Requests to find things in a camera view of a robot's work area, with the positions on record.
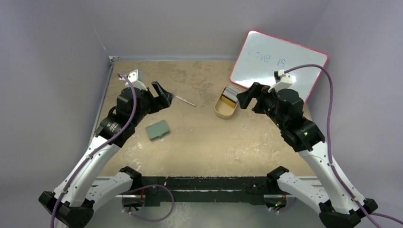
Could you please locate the gold credit card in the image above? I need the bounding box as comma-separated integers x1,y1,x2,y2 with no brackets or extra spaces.
220,95,237,109

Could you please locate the green card holder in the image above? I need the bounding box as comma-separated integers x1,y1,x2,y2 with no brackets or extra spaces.
145,120,170,141

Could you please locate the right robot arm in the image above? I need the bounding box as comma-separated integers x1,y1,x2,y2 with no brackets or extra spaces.
237,83,378,228

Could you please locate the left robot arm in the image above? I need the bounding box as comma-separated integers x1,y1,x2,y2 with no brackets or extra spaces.
38,81,174,228

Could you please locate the stack of cards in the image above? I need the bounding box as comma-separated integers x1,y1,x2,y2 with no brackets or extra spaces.
222,85,241,103

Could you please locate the green tipped marker pen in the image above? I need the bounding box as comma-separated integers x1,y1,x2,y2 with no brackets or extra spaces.
175,95,197,107

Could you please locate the beige oval tray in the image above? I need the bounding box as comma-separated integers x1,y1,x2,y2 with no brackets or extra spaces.
214,85,241,119

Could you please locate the pink framed whiteboard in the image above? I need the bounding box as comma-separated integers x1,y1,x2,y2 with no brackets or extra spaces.
230,30,328,101

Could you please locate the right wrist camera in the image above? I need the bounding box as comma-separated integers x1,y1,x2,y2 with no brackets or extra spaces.
268,69,295,92

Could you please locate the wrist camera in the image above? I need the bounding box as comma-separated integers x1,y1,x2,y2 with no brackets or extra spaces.
268,69,295,92
117,69,147,90

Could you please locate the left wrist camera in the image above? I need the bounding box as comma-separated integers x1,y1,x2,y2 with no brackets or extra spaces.
117,69,147,90

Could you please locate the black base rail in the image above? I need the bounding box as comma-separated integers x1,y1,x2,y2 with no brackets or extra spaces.
119,176,297,207

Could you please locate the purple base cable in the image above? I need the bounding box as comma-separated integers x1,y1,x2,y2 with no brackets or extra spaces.
121,184,175,223

